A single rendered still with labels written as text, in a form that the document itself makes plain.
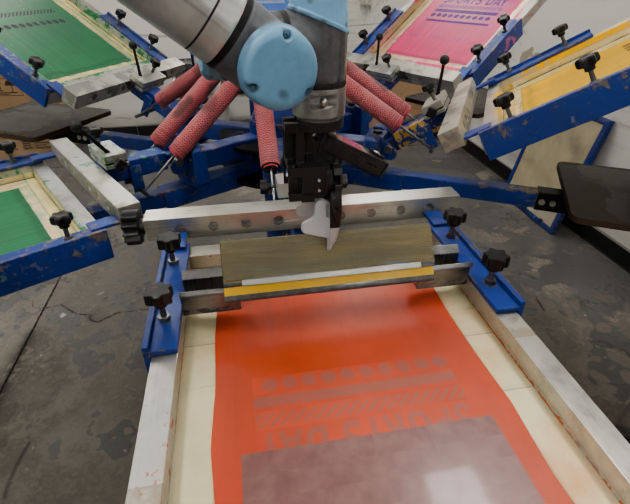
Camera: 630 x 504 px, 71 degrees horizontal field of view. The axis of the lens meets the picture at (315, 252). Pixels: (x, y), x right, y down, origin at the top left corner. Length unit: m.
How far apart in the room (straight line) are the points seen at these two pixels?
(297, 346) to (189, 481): 0.25
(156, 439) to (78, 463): 1.31
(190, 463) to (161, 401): 0.09
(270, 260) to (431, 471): 0.38
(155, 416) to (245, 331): 0.21
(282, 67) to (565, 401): 0.54
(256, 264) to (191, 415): 0.24
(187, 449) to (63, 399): 1.54
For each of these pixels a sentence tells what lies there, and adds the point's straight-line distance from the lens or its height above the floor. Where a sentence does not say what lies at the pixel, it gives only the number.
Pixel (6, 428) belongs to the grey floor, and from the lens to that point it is 2.15.
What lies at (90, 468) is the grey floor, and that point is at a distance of 1.89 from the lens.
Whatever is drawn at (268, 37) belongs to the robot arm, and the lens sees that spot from 0.43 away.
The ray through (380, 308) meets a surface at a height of 0.96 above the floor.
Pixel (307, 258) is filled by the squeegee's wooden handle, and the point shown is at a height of 1.07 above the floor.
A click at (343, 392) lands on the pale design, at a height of 0.96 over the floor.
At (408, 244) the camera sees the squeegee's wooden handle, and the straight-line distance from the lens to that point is 0.76.
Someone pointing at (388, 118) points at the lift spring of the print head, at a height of 1.11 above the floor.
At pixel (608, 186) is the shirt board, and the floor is 0.95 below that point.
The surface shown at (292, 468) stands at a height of 0.96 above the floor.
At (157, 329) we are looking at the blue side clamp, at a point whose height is 1.00.
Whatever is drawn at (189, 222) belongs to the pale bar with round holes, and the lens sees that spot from 0.95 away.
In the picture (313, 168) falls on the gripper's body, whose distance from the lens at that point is 0.64.
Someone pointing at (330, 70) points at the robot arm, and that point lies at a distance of 0.61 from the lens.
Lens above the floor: 1.47
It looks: 33 degrees down
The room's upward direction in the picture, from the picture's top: straight up
